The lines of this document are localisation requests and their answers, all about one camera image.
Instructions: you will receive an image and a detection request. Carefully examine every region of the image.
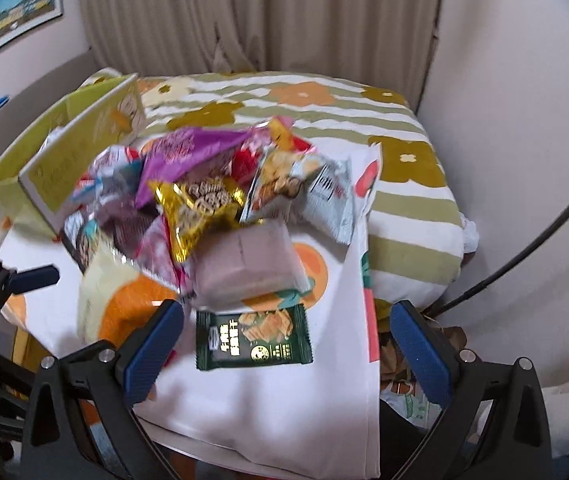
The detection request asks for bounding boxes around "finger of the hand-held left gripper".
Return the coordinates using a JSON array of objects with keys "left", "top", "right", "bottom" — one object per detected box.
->
[{"left": 0, "top": 264, "right": 60, "bottom": 311}]

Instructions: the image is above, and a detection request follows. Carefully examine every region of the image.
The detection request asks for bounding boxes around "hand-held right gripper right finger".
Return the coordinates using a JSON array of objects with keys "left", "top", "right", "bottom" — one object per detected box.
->
[{"left": 389, "top": 300, "right": 555, "bottom": 480}]

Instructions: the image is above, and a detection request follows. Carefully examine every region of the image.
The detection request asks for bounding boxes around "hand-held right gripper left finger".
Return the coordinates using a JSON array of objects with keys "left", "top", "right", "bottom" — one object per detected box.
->
[{"left": 19, "top": 299, "right": 185, "bottom": 480}]

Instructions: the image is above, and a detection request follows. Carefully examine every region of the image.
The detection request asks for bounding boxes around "dark green cracker packet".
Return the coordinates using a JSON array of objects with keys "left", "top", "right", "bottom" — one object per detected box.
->
[{"left": 195, "top": 304, "right": 314, "bottom": 372}]

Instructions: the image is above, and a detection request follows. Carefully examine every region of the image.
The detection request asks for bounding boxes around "green yellow snack packet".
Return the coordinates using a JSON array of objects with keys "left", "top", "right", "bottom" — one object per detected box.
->
[{"left": 0, "top": 74, "right": 148, "bottom": 233}]

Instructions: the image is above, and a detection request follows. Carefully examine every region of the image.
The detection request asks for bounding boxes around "purple potato chip packet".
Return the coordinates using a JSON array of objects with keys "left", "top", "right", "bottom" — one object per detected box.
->
[{"left": 134, "top": 127, "right": 250, "bottom": 211}]

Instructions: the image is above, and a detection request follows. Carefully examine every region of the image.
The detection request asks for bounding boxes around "yellow clear snack packet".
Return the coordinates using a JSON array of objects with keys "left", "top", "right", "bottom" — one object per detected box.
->
[{"left": 239, "top": 147, "right": 355, "bottom": 246}]

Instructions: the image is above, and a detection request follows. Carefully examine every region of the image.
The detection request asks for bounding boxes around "heap of mixed small wrappers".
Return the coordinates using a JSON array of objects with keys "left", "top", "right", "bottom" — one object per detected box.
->
[{"left": 62, "top": 145, "right": 195, "bottom": 301}]

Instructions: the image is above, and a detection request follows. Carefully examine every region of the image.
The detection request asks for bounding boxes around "white crumpled cloth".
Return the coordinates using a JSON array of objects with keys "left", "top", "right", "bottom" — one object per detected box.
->
[{"left": 459, "top": 215, "right": 480, "bottom": 261}]

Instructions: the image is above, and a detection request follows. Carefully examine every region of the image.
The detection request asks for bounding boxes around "translucent grey cake packet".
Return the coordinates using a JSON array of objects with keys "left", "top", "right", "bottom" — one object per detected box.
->
[{"left": 192, "top": 220, "right": 310, "bottom": 311}]

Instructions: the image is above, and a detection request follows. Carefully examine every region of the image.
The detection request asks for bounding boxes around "gold snack packet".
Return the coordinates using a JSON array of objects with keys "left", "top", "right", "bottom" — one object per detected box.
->
[{"left": 148, "top": 176, "right": 248, "bottom": 265}]

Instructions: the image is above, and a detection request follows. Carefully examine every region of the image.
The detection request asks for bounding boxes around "white persimmon-print cloth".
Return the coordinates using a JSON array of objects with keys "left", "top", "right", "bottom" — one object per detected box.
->
[{"left": 0, "top": 142, "right": 385, "bottom": 478}]

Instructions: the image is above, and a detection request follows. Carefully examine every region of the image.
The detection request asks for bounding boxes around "green striped floral blanket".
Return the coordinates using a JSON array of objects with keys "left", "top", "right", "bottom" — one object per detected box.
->
[{"left": 84, "top": 69, "right": 467, "bottom": 306}]

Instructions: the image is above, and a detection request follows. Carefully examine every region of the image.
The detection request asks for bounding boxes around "grey headboard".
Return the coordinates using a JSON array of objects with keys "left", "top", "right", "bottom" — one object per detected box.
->
[{"left": 0, "top": 46, "right": 108, "bottom": 171}]

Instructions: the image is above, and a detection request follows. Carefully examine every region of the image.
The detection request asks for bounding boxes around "pink marshmallow packet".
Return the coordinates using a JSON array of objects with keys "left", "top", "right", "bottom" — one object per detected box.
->
[{"left": 232, "top": 116, "right": 315, "bottom": 176}]

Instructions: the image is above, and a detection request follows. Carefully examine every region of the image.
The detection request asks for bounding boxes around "beige curtain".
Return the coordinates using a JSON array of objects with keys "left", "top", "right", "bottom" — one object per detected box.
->
[{"left": 75, "top": 0, "right": 445, "bottom": 78}]

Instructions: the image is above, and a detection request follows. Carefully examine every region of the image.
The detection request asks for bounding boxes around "black cable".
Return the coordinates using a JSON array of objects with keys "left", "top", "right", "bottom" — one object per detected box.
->
[{"left": 427, "top": 160, "right": 569, "bottom": 317}]

